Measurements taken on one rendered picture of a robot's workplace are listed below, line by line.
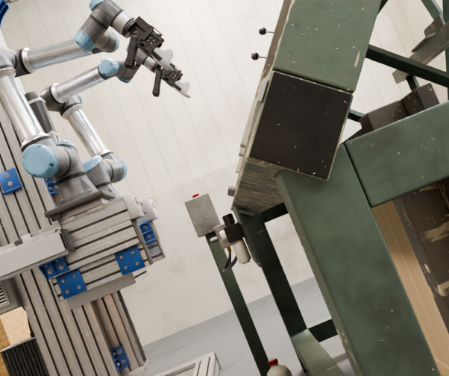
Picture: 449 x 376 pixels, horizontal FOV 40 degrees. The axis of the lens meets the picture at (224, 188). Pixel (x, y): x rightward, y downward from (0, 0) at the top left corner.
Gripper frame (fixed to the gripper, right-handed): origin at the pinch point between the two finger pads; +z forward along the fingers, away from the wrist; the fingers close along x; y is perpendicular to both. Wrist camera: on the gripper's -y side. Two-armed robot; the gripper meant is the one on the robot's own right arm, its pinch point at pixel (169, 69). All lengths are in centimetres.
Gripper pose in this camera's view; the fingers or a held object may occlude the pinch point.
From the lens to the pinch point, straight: 215.4
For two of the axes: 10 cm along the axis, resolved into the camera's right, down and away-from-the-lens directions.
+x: 0.1, 0.6, 10.0
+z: 7.6, 6.5, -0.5
